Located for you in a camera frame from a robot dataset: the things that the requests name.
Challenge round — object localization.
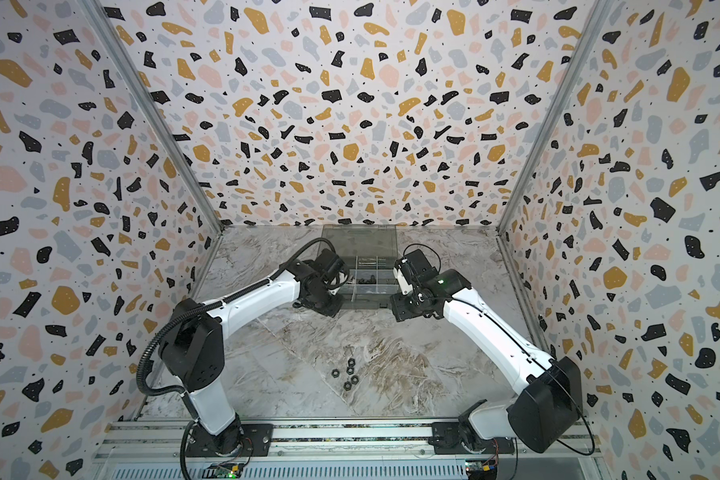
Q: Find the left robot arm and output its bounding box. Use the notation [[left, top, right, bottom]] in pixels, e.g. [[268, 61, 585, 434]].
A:
[[138, 246, 350, 456]]

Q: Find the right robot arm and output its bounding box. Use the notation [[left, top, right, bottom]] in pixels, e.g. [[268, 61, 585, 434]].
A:
[[390, 249, 583, 453]]

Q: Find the grey plastic organizer box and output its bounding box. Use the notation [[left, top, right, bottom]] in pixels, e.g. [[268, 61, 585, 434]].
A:
[[321, 225, 399, 310]]

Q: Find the right circuit board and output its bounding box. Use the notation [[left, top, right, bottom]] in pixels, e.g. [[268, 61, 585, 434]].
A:
[[465, 459, 498, 480]]

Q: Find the circuit board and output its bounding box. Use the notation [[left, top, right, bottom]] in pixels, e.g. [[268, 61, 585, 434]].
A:
[[202, 463, 244, 480], [465, 459, 498, 480]]

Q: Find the left circuit board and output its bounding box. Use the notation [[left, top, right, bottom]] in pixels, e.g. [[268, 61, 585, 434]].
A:
[[202, 463, 244, 480]]

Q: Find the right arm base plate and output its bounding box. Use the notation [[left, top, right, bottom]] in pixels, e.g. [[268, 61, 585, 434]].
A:
[[428, 421, 515, 456]]

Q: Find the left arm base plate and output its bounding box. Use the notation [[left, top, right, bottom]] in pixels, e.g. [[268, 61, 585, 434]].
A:
[[186, 423, 274, 458]]

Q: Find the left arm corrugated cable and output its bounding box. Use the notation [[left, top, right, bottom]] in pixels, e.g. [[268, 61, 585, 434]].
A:
[[134, 236, 337, 480]]

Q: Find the aluminium mounting rail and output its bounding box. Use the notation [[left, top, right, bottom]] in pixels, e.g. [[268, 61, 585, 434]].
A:
[[93, 418, 605, 472]]

